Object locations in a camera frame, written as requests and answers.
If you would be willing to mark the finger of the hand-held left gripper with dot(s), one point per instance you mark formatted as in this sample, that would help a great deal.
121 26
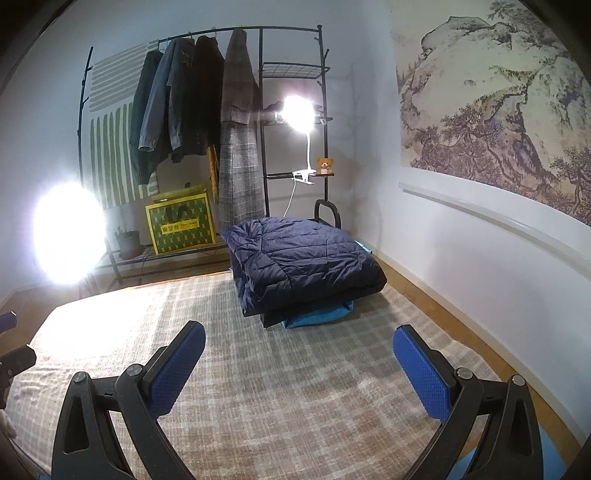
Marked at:
16 362
7 322

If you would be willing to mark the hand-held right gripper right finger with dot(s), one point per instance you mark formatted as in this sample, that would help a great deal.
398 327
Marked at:
422 374

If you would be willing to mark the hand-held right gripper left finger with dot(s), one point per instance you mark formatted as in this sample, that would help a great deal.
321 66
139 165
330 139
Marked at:
178 364

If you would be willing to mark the light blue jacket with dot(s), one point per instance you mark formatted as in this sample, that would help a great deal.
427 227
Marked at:
318 318

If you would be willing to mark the navy puffer jacket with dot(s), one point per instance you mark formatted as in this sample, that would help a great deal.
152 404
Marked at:
300 263

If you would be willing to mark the black metal clothes rack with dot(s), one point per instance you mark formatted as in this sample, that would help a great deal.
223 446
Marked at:
325 201

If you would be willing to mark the bright round lamp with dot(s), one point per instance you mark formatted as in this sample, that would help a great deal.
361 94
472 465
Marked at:
69 230

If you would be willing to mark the small potted plant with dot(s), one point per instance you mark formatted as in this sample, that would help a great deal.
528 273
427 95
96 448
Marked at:
129 244

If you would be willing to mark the green and yellow box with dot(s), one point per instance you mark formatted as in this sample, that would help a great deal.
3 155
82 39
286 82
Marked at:
180 226

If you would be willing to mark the blue mat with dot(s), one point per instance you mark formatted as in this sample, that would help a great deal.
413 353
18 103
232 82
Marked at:
551 461

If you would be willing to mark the yellow patterned cloth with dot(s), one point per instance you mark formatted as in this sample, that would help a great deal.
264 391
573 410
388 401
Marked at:
212 175

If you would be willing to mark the grey plaid coat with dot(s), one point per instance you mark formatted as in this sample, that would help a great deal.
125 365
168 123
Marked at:
238 161

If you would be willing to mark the brown teddy bear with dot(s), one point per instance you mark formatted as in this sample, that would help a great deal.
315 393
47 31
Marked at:
325 166

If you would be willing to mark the dark green jacket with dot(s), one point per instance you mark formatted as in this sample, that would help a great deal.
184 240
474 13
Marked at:
138 106

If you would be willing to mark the blue denim jacket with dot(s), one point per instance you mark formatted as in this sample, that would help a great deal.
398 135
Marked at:
166 92

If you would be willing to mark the white clip lamp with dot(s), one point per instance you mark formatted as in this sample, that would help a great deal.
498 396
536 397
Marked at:
298 115

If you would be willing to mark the white wall rail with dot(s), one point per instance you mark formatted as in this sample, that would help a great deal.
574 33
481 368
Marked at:
485 207

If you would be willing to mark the green striped wall hanging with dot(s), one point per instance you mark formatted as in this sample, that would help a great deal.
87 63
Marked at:
111 152

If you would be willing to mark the landscape wall poster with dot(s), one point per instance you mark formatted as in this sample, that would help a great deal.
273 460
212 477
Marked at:
485 92

